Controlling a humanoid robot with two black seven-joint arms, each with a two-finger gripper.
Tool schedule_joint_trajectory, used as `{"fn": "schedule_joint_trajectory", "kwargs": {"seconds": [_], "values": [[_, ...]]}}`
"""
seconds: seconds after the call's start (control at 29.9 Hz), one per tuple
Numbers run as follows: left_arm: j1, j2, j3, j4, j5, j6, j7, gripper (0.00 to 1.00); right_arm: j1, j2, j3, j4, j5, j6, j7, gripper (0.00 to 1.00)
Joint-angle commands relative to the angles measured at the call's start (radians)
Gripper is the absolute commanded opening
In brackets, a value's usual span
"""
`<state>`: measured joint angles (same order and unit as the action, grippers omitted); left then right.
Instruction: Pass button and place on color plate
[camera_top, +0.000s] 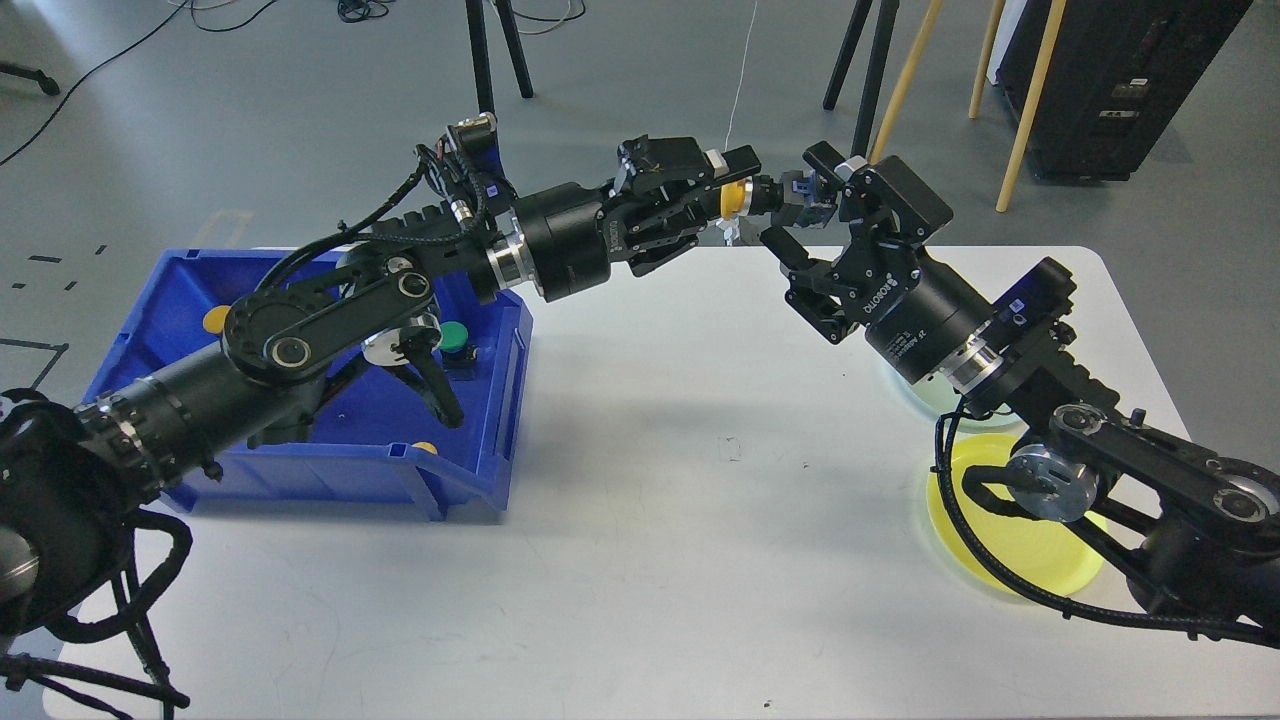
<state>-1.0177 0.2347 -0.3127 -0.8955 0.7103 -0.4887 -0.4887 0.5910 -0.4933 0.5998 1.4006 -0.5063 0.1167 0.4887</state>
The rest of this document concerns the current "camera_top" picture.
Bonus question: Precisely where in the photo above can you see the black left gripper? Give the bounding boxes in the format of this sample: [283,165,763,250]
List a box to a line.
[512,135,762,302]

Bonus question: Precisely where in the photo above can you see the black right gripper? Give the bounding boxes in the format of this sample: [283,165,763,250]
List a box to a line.
[760,141,992,384]

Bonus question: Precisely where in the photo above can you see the yellow push button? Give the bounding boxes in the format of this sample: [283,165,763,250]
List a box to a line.
[718,172,837,227]

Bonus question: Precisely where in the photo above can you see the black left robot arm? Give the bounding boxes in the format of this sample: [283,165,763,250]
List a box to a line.
[1,113,762,717]

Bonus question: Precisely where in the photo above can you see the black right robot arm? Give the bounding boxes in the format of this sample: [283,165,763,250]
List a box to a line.
[742,142,1279,648]

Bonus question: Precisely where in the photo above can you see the light green plate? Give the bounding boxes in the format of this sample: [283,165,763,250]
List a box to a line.
[878,363,1025,434]

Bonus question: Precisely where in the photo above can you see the green push button right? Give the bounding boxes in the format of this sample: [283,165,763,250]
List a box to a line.
[438,322,477,380]

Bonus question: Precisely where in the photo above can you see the yellow plate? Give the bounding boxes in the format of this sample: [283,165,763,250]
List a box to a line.
[925,433,1105,596]

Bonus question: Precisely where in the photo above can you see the yellow button at bin left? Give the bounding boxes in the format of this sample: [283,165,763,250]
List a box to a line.
[201,304,230,334]

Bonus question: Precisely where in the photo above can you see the black tripod right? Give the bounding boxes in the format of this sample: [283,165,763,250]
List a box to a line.
[823,0,902,161]

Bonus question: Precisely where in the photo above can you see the black tripod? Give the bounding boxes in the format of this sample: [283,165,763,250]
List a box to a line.
[465,0,535,117]
[823,0,902,161]

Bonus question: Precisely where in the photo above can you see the wooden easel legs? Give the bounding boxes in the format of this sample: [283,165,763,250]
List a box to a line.
[867,0,1068,215]

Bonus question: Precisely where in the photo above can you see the black tripod left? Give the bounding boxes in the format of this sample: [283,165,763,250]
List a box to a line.
[465,0,535,117]

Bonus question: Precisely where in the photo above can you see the black case on floor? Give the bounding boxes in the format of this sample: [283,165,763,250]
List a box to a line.
[1028,1,1252,184]

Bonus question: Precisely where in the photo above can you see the blue plastic bin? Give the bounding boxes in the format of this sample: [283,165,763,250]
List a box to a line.
[84,249,532,520]

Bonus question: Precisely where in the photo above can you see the black stand foot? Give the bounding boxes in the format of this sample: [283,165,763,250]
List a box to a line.
[0,61,61,97]

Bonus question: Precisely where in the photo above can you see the black floor cable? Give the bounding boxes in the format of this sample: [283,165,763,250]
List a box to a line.
[0,0,276,167]

